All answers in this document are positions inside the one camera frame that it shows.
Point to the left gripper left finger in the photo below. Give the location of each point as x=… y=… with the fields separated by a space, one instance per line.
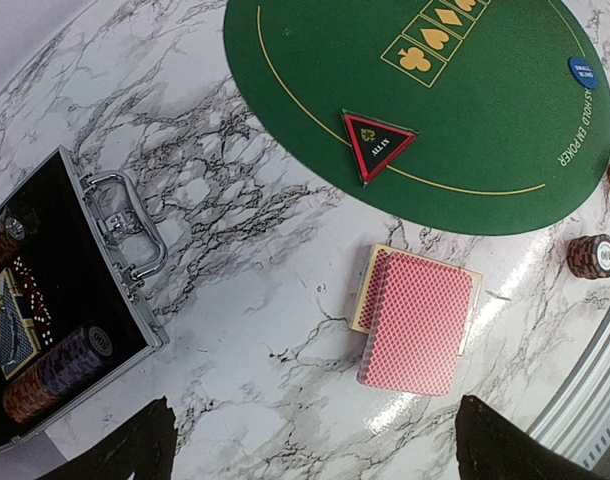
x=141 y=448

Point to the blue small blind button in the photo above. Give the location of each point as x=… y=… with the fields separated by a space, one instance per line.
x=584 y=74

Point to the orange chip row lower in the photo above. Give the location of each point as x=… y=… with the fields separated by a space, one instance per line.
x=27 y=397

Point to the gold card deck box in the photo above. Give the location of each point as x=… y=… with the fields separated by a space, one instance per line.
x=368 y=292

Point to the front aluminium rail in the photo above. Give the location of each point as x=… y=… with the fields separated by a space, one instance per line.
x=576 y=422

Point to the purple chip row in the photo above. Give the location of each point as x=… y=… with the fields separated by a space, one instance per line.
x=76 y=360

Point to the red dice row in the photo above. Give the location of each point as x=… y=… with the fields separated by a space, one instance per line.
x=33 y=294

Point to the triangular all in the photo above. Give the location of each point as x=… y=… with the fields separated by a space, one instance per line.
x=375 y=143

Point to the brown chip row upper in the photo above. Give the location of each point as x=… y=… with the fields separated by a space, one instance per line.
x=12 y=233

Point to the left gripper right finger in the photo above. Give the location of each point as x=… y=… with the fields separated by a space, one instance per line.
x=491 y=447

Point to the red playing card deck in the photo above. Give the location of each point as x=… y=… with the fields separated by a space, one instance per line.
x=417 y=321

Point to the blue card deck in case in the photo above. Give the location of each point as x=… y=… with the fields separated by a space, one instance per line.
x=19 y=343

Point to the brown poker chip stack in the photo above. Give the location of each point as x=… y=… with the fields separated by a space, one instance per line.
x=588 y=257

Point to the round green poker mat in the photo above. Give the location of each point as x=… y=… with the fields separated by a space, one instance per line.
x=509 y=141

